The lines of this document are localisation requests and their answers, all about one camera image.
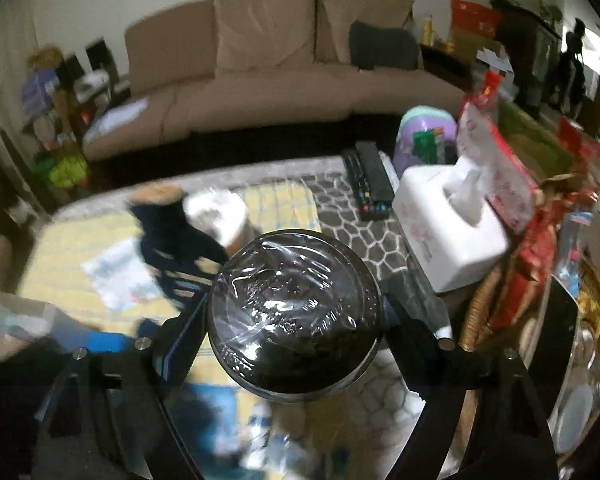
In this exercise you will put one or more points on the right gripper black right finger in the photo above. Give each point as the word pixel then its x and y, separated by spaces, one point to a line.
pixel 509 438

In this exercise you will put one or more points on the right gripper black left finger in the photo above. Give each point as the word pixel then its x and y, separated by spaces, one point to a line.
pixel 105 406

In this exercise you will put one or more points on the black hot water bottle cover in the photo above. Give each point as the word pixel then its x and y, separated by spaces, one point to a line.
pixel 183 260

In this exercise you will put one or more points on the black lid plastic cup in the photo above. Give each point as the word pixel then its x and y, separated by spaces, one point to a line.
pixel 295 315

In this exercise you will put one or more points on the blue toilet paper roll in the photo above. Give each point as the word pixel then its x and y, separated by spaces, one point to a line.
pixel 223 215

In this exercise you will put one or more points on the white smartphone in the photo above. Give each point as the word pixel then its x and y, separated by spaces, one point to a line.
pixel 552 352

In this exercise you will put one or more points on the wicker basket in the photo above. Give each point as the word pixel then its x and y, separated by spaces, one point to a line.
pixel 575 422

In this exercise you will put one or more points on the yellow plaid tablecloth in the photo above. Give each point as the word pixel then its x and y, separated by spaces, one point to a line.
pixel 54 273

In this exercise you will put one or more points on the white tissue box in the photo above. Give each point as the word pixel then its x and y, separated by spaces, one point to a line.
pixel 454 234

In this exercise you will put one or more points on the red white snack bag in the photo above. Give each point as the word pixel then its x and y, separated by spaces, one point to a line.
pixel 507 184

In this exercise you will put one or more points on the black remote control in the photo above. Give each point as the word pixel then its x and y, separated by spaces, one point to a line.
pixel 370 183

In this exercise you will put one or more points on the purple egg toy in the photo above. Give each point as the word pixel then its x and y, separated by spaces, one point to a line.
pixel 426 136

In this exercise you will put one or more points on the paper sheet on sofa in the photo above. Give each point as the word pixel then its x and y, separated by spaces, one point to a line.
pixel 114 119

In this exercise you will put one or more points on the brown fabric sofa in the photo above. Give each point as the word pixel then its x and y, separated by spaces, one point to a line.
pixel 220 65

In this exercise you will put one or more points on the dark green cushion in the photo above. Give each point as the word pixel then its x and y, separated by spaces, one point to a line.
pixel 371 47

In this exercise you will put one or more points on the red gift boxes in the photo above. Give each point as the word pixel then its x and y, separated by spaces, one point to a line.
pixel 472 29

